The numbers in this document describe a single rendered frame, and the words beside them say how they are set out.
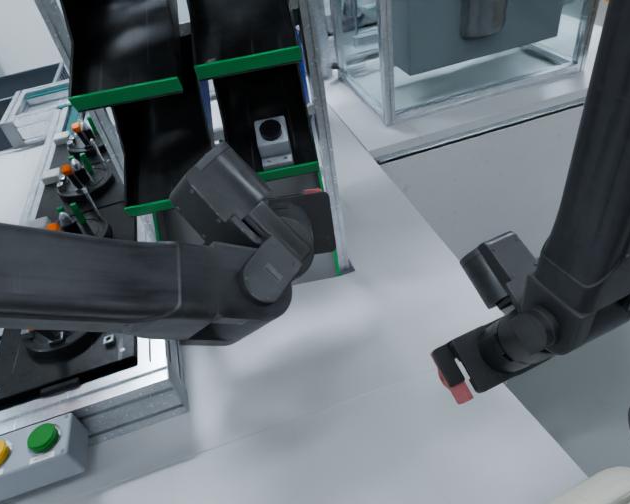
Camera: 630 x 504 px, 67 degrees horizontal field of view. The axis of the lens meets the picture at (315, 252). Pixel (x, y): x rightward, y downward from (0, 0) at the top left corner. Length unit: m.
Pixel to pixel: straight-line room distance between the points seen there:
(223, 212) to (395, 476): 0.50
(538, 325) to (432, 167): 1.14
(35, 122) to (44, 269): 1.75
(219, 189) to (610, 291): 0.31
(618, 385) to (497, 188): 0.80
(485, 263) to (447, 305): 0.43
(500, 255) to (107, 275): 0.36
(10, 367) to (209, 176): 0.64
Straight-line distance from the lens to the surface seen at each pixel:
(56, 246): 0.32
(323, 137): 0.82
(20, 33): 4.38
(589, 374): 1.98
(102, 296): 0.31
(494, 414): 0.81
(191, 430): 0.85
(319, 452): 0.78
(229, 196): 0.39
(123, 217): 1.17
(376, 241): 1.07
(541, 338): 0.44
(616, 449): 1.85
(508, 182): 1.75
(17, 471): 0.84
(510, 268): 0.50
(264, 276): 0.35
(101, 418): 0.86
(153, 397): 0.83
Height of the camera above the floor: 1.55
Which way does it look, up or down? 41 degrees down
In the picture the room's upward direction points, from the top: 11 degrees counter-clockwise
